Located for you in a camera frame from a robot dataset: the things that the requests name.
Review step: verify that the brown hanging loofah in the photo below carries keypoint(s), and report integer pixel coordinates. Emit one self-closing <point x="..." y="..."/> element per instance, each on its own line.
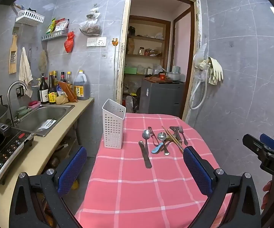
<point x="42" y="60"/>

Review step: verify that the white plastic bag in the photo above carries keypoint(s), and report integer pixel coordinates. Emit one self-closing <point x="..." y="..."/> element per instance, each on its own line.
<point x="129" y="103"/>

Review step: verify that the clear hanging plastic bag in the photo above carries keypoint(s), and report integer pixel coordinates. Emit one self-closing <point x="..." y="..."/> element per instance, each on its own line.
<point x="201" y="52"/>

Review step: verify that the dark pump bottle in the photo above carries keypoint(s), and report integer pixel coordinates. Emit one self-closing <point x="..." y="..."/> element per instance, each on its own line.
<point x="43" y="92"/>

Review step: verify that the white slotted strainer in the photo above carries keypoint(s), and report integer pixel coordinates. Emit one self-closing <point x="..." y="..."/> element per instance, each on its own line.
<point x="48" y="124"/>

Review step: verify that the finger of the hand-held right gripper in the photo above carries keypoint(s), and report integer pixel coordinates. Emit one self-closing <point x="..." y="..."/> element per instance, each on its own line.
<point x="253" y="143"/>
<point x="268" y="140"/>

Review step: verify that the wooden shelf unit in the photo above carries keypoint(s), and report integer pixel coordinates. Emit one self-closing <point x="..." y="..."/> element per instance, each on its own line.
<point x="166" y="42"/>

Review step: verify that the dark bottle red cap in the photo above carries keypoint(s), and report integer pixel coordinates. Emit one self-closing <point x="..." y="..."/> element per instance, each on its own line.
<point x="63" y="77"/>

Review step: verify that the yellow food bag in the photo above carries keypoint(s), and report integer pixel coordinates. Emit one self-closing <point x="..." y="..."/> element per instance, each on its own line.
<point x="61" y="99"/>

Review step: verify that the orange plug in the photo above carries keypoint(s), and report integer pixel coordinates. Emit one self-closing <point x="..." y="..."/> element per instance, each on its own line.
<point x="115" y="41"/>

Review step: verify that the grey fridge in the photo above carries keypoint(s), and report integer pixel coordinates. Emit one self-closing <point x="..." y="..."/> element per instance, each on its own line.
<point x="163" y="97"/>

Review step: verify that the green box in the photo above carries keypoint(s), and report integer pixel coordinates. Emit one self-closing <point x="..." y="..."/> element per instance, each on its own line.
<point x="130" y="70"/>

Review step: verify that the person's right hand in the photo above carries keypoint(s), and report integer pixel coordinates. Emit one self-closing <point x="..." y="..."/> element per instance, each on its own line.
<point x="268" y="194"/>

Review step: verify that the red cup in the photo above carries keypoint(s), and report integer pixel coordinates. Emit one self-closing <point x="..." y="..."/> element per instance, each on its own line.
<point x="162" y="76"/>

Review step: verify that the metal fork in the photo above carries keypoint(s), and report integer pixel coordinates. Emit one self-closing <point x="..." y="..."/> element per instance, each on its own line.
<point x="183" y="135"/>

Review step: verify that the worn door frame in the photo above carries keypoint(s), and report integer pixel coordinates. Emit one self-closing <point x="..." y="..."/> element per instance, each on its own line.
<point x="122" y="52"/>

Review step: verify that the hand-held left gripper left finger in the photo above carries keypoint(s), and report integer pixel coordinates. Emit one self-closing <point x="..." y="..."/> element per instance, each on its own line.
<point x="71" y="168"/>

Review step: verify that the metal spoon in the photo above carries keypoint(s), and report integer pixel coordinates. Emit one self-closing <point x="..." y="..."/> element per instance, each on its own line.
<point x="162" y="136"/>
<point x="146" y="134"/>

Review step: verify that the white wall basket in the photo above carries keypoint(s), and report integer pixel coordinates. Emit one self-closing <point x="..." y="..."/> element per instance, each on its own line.
<point x="30" y="17"/>

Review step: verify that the pink checked tablecloth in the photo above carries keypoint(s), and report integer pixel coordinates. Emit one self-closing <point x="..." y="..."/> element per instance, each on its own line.
<point x="132" y="190"/>

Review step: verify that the pink soap dish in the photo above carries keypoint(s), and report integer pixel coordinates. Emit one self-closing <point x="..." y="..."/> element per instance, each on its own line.
<point x="34" y="103"/>

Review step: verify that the brown wooden chopstick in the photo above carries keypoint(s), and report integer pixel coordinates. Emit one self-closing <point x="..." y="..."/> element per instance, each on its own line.
<point x="175" y="136"/>
<point x="172" y="139"/>

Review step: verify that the red plastic bag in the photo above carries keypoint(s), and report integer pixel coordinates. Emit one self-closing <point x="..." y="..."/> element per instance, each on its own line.
<point x="69" y="44"/>

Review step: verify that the curved steel faucet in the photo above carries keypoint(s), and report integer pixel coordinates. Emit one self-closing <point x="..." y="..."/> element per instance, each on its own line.
<point x="11" y="92"/>

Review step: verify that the steel sink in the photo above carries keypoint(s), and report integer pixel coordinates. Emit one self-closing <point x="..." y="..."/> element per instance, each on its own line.
<point x="42" y="117"/>

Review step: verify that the metal pot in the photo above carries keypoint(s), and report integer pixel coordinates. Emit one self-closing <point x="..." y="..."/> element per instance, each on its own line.
<point x="173" y="76"/>

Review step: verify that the green teapot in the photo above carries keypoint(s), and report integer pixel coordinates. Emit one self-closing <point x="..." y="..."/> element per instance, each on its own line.
<point x="22" y="111"/>

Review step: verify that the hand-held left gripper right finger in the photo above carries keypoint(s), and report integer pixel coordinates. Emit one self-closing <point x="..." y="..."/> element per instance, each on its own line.
<point x="197" y="171"/>

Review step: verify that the white perforated utensil holder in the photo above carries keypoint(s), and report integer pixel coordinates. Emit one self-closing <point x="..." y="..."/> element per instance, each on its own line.
<point x="113" y="128"/>

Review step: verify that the wooden grater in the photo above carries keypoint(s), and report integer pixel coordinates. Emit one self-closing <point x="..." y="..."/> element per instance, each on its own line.
<point x="13" y="57"/>

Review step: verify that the cream rubber gloves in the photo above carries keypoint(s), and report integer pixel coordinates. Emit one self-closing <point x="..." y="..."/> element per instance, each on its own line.
<point x="215" y="71"/>

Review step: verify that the wooden cutting board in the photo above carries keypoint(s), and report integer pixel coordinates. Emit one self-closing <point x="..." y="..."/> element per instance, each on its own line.
<point x="156" y="79"/>

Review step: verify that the black induction cooker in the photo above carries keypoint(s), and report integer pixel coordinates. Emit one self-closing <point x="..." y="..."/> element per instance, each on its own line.
<point x="6" y="154"/>

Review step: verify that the red snack packet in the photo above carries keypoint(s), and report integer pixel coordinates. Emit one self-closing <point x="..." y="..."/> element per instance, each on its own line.
<point x="62" y="25"/>

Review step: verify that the grey wall shelf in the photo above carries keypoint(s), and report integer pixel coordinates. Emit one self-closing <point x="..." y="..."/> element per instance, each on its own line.
<point x="54" y="36"/>

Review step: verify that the glass jar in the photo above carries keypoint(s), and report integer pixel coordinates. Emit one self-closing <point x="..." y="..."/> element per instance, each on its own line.
<point x="141" y="51"/>

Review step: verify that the green snack packet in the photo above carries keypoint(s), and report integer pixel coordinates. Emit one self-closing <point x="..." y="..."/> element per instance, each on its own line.
<point x="51" y="26"/>

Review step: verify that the metal table knife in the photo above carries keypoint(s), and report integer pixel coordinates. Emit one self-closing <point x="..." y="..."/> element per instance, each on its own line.
<point x="145" y="156"/>

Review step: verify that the beige kitchen counter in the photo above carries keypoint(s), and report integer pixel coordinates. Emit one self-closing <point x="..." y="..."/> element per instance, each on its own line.
<point x="39" y="152"/>

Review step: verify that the clear bag dried goods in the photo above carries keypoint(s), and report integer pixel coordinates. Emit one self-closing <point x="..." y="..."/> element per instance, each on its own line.
<point x="90" y="27"/>

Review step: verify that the wall switch socket panel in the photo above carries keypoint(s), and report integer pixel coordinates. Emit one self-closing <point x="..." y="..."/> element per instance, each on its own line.
<point x="96" y="41"/>

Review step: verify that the orange food packet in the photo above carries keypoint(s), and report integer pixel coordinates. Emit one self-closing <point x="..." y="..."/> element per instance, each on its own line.
<point x="68" y="91"/>

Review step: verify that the beige hanging towel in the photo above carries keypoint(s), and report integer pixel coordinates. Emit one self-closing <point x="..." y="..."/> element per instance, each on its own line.
<point x="25" y="71"/>

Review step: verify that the soy sauce bottle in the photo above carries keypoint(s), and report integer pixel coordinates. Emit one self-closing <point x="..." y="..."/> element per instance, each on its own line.
<point x="52" y="92"/>

